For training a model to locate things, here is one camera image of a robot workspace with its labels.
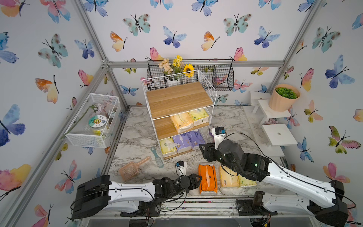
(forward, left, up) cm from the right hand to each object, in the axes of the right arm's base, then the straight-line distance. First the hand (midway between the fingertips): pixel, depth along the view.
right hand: (203, 145), depth 66 cm
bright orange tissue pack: (-11, -5, -21) cm, 24 cm away
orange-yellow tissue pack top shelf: (-7, -16, -23) cm, 29 cm away
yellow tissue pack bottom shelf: (+9, +20, -22) cm, 31 cm away
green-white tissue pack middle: (+16, +2, +1) cm, 16 cm away
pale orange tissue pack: (+12, +11, +1) cm, 16 cm away
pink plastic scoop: (-4, +43, -28) cm, 51 cm away
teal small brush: (+2, +25, -27) cm, 37 cm away
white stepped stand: (+15, -40, -13) cm, 44 cm away
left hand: (-10, 0, -20) cm, 22 cm away
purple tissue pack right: (+17, +3, -23) cm, 29 cm away
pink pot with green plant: (+28, -43, +6) cm, 52 cm away
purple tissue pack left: (+13, +11, -21) cm, 27 cm away
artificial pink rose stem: (+16, +56, +4) cm, 59 cm away
